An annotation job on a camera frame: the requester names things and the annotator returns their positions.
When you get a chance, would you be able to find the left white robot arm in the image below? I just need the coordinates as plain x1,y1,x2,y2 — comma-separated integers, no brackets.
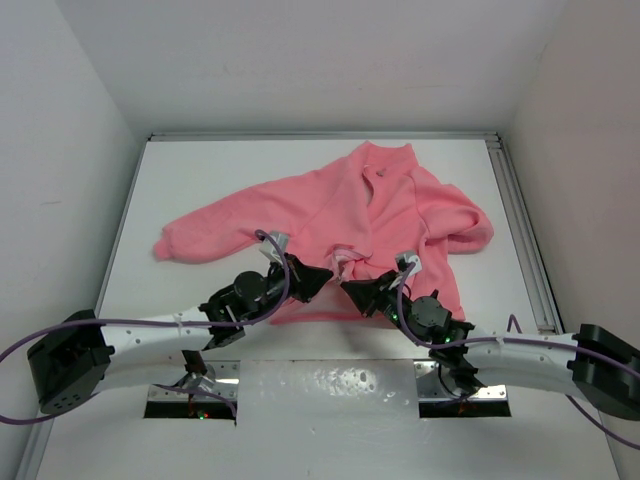
27,254,333,416

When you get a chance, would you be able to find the aluminium frame rail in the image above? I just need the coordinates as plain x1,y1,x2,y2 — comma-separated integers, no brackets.
14,134,155,479
485,134,565,334
148,131,500,142

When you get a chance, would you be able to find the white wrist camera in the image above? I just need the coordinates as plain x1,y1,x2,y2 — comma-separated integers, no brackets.
395,251,422,275
259,231,289,264

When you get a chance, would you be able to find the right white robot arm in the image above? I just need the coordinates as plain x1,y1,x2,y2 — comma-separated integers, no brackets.
341,271,639,421

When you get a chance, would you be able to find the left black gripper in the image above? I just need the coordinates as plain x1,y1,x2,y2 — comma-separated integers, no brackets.
245,250,332,324

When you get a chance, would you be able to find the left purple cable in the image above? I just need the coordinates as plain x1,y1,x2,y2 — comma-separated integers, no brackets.
0,228,294,426

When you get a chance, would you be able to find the purple cable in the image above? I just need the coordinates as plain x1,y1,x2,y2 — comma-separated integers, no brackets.
0,228,294,426
397,259,640,451

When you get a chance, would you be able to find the pink fleece jacket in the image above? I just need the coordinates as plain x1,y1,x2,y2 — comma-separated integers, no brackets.
153,142,494,320

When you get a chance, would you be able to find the aluminium frame rail left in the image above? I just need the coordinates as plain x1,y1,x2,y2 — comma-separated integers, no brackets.
14,134,155,479

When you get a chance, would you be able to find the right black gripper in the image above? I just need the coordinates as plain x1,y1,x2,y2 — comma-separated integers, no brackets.
342,270,425,347

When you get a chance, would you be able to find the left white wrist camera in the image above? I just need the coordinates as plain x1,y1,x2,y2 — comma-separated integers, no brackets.
259,231,289,264

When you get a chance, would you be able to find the aluminium frame rail right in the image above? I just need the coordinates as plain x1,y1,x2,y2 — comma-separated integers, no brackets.
485,134,565,334

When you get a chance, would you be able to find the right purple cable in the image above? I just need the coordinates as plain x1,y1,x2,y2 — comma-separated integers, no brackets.
397,259,640,451

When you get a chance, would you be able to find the shiny metal base plate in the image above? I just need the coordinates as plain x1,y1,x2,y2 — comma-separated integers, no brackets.
147,359,508,403

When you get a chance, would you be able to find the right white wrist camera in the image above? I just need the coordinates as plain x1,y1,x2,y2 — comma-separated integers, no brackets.
395,251,422,275

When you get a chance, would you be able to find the aluminium frame rail back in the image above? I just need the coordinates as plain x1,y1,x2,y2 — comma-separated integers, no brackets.
148,131,500,142

